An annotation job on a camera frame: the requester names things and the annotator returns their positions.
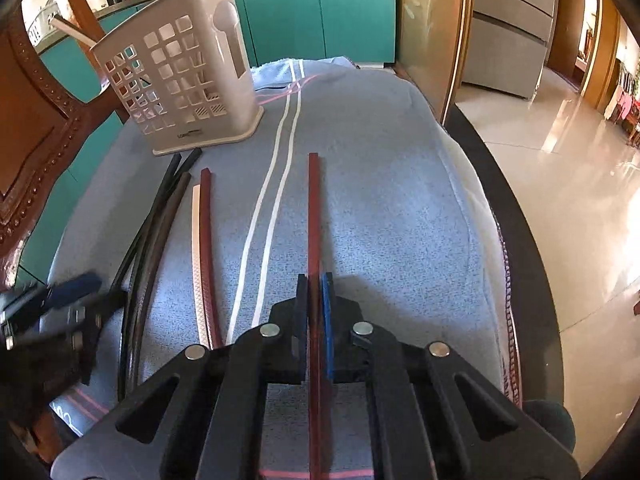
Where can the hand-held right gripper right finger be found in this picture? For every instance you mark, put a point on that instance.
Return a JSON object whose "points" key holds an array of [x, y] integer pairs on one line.
{"points": [[327, 325]]}

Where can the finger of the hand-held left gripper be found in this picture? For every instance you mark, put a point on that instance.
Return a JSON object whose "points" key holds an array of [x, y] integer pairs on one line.
{"points": [[75, 287], [95, 310]]}

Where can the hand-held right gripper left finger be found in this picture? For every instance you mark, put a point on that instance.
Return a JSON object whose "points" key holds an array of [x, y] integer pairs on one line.
{"points": [[301, 320]]}

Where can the dark brown chopstick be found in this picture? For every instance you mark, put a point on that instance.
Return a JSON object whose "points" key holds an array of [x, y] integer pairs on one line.
{"points": [[161, 240]]}

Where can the red-brown chopstick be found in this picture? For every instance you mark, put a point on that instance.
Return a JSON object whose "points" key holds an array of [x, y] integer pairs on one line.
{"points": [[206, 260], [313, 210]]}

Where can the beige plastic utensil basket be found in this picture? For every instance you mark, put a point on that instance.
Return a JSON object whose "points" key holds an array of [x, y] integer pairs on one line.
{"points": [[240, 95]]}

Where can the blue striped cloth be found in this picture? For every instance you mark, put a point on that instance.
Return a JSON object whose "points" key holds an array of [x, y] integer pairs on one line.
{"points": [[375, 185]]}

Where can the carved brown wooden chair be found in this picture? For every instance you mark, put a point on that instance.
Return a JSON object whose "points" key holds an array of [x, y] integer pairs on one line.
{"points": [[30, 125]]}

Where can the white cloth with red edge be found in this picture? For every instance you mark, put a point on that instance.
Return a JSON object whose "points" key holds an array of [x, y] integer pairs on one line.
{"points": [[475, 200]]}

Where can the wood-framed glass sliding door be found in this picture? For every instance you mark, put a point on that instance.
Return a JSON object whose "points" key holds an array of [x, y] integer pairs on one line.
{"points": [[425, 25]]}

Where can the grey refrigerator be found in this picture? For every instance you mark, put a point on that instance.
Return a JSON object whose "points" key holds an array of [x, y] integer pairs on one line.
{"points": [[505, 35]]}

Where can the wooden chairs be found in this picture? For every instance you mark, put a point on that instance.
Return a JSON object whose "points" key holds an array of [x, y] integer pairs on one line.
{"points": [[627, 125]]}

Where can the pink cloth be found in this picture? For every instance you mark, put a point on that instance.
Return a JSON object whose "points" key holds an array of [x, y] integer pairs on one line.
{"points": [[625, 102]]}

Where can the brown wooden door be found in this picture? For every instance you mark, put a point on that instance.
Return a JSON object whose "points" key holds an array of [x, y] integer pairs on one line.
{"points": [[567, 25]]}

